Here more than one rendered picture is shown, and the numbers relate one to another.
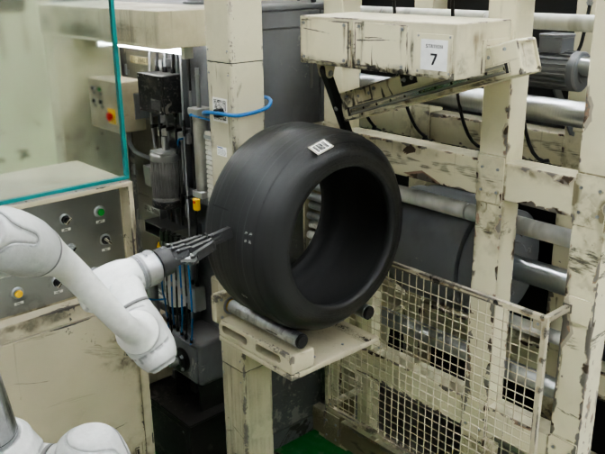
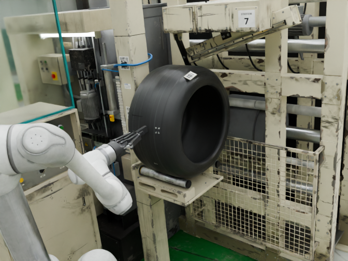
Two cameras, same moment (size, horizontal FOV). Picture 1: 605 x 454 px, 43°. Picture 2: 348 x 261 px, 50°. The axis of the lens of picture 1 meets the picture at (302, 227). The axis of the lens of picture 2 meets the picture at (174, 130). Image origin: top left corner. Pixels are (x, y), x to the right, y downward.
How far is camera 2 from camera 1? 0.41 m
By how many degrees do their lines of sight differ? 7
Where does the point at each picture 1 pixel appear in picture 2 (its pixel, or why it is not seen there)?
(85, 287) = (84, 169)
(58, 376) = (48, 223)
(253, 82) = (141, 45)
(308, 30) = (167, 14)
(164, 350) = (126, 200)
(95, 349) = (67, 205)
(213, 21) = (116, 13)
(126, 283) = (98, 164)
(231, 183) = (142, 101)
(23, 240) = (58, 142)
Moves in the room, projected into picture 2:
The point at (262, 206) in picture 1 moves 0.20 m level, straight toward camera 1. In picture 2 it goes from (163, 112) to (173, 125)
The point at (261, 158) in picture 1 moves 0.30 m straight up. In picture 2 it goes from (157, 86) to (150, 22)
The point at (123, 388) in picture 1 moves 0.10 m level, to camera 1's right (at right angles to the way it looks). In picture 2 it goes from (84, 224) to (100, 221)
